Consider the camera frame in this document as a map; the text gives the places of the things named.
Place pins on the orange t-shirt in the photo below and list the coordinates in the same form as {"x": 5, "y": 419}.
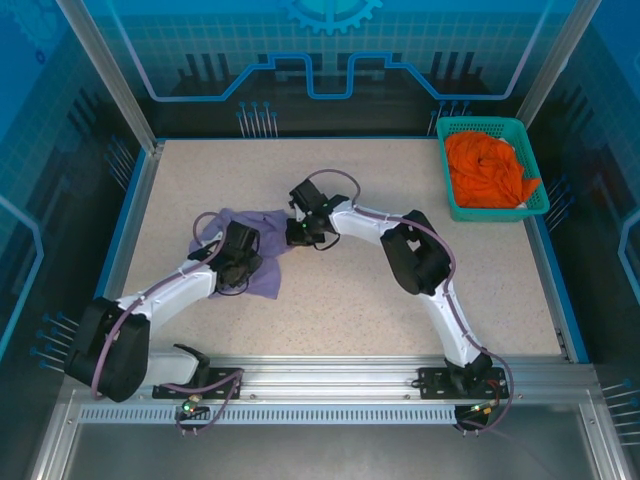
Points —
{"x": 480, "y": 170}

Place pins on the grey metal shelf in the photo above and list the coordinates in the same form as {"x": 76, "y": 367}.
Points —
{"x": 325, "y": 455}

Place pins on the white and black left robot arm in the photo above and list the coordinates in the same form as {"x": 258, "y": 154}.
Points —
{"x": 170, "y": 285}

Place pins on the purple t-shirt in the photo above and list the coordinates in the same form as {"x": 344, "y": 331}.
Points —
{"x": 270, "y": 272}

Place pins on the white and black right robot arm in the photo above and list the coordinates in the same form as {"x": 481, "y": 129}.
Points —
{"x": 360, "y": 225}

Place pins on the aluminium left side rail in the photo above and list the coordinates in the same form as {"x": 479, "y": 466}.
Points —
{"x": 131, "y": 225}

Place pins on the aluminium frame post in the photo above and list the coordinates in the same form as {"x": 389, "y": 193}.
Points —
{"x": 565, "y": 50}
{"x": 107, "y": 65}

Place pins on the aluminium right side rail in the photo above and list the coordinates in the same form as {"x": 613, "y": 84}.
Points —
{"x": 552, "y": 290}

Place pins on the aluminium right frame post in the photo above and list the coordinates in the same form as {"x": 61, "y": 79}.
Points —
{"x": 565, "y": 50}

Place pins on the aluminium rail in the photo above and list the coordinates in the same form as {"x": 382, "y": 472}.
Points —
{"x": 131, "y": 225}
{"x": 552, "y": 290}

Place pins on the aluminium base beam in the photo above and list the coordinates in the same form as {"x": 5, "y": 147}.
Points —
{"x": 325, "y": 375}

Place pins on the teal plastic basket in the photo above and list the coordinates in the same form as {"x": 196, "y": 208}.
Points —
{"x": 530, "y": 150}

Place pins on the aluminium left frame post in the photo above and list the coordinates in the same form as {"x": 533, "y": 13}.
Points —
{"x": 107, "y": 65}

